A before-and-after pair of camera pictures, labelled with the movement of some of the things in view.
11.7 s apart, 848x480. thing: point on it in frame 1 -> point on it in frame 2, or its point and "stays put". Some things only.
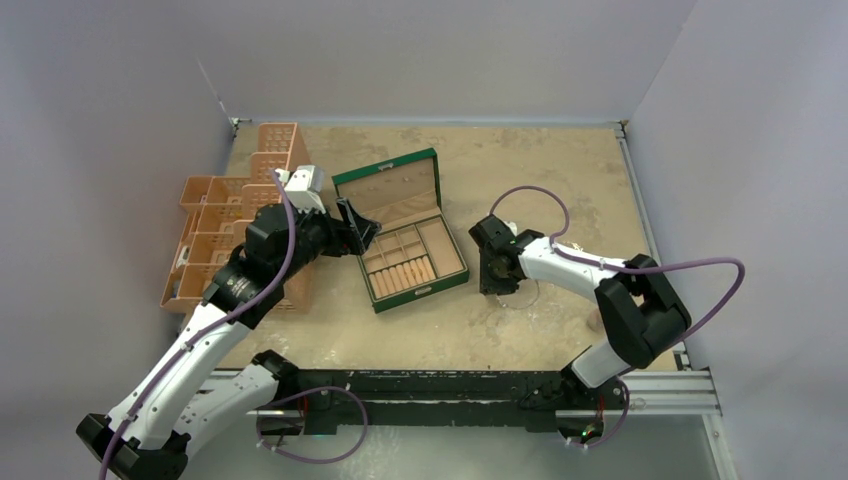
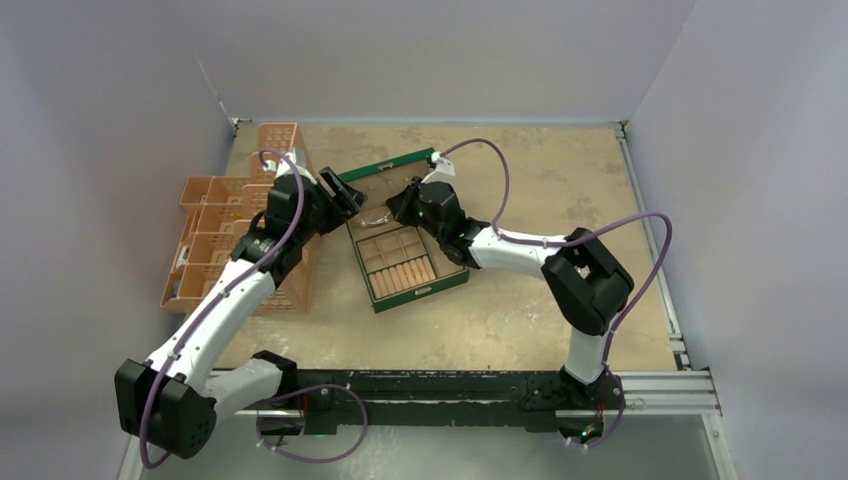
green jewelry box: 415,251 stays put
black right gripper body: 492,280 -> 411,210
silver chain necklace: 511,307 -> 373,216
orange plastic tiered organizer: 215,211 stays put
